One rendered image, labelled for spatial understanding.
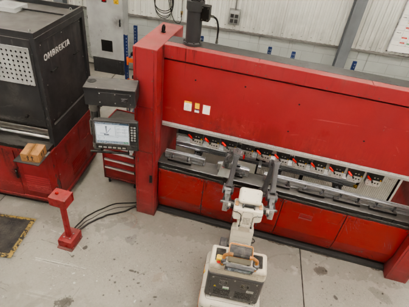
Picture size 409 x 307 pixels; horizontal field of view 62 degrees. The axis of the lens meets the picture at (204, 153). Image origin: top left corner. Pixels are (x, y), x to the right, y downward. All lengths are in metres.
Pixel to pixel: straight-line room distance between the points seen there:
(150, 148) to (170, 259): 1.36
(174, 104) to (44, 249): 2.30
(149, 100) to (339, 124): 1.95
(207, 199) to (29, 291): 2.20
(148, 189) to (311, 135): 2.08
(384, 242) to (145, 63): 3.37
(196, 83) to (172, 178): 1.30
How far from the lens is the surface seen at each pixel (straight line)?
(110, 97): 3.49
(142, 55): 3.49
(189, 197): 4.44
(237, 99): 3.62
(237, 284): 3.53
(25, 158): 4.21
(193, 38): 3.56
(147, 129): 3.87
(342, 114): 3.65
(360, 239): 4.60
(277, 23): 7.64
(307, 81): 3.46
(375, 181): 4.15
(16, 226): 4.93
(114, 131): 3.67
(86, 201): 5.02
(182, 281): 4.17
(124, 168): 4.90
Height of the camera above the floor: 3.53
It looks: 37 degrees down
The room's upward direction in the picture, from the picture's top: 7 degrees clockwise
